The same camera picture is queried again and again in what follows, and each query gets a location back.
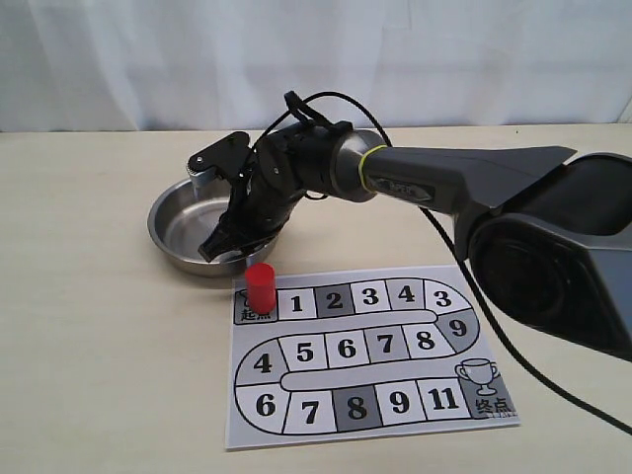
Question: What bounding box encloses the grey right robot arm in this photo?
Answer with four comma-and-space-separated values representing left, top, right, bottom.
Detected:
214, 120, 631, 359

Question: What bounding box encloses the printed paper game board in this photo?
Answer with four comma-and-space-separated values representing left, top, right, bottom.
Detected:
225, 265, 519, 450

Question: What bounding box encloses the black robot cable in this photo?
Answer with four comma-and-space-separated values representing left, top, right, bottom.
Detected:
269, 90, 632, 438

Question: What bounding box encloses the red cylinder game piece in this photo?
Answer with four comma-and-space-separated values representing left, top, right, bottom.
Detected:
245, 263, 277, 314

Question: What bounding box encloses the round stainless steel bowl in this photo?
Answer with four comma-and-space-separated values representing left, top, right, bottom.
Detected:
147, 179, 277, 278

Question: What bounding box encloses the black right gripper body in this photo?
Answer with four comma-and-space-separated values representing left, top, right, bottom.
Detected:
220, 120, 354, 247

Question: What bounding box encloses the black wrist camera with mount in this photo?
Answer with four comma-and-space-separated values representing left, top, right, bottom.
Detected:
186, 131, 251, 190

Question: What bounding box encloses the white cloth backdrop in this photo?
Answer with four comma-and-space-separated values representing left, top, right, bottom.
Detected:
1, 1, 631, 131

